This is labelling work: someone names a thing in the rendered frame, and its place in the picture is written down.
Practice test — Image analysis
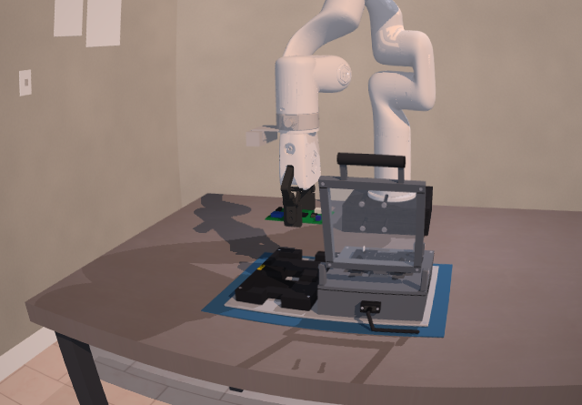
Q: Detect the green circuit board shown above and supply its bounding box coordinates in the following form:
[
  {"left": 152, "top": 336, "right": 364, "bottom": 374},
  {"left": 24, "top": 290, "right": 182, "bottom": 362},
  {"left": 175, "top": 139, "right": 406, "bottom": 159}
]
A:
[{"left": 265, "top": 207, "right": 322, "bottom": 224}]

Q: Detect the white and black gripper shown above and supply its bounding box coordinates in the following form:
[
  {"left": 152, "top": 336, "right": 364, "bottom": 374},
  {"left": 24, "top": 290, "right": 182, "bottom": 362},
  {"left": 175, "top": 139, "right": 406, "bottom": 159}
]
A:
[{"left": 277, "top": 128, "right": 321, "bottom": 228}]

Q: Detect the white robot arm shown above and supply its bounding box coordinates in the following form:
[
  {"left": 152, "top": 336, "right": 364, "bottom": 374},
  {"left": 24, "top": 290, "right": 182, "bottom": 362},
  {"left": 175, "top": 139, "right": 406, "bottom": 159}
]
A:
[{"left": 246, "top": 0, "right": 436, "bottom": 180}]

